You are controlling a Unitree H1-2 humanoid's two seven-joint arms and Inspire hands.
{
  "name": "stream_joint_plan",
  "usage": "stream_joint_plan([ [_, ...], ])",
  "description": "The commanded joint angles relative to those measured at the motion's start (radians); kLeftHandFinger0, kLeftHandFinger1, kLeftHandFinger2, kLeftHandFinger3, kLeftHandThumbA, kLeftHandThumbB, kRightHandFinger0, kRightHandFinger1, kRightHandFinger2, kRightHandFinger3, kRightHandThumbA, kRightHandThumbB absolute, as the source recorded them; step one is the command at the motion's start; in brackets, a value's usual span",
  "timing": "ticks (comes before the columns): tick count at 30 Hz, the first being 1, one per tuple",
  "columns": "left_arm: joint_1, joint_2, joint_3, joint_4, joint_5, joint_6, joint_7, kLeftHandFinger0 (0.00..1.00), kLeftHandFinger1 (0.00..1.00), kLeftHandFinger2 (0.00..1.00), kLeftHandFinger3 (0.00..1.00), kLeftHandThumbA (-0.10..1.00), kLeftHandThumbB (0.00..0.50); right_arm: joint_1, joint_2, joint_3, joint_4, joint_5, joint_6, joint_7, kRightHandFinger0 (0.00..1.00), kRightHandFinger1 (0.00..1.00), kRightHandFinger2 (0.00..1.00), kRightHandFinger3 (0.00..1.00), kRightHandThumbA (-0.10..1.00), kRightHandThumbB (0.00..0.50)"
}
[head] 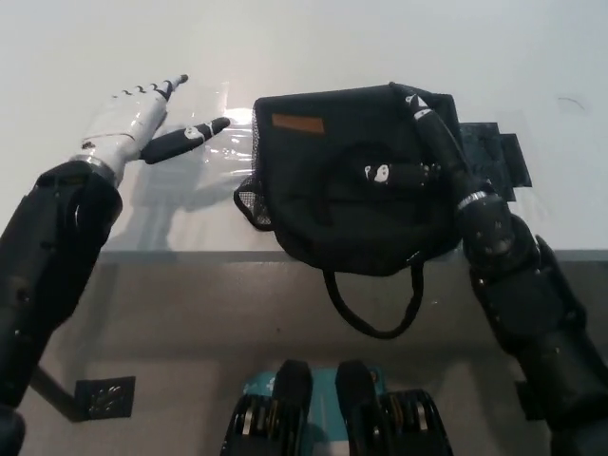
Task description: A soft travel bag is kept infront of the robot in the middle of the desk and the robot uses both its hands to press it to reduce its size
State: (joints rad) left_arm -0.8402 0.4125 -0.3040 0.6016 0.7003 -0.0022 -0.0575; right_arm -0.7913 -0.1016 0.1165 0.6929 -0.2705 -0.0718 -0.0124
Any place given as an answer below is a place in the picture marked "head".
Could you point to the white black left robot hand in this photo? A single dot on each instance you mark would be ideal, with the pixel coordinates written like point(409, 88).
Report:
point(128, 128)

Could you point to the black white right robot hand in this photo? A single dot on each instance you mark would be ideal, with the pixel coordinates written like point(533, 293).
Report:
point(442, 142)

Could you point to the black soft travel bag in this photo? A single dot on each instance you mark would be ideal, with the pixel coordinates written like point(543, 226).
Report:
point(351, 204)

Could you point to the robot legs and feet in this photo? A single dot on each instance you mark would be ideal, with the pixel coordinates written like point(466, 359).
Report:
point(347, 418)

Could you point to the clear plastic sheet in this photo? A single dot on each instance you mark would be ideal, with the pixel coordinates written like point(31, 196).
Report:
point(209, 161)

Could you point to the black table foot plate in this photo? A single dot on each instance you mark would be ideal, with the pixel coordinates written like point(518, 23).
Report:
point(107, 399)

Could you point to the black table leg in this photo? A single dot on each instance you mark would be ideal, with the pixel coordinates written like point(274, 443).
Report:
point(54, 394)

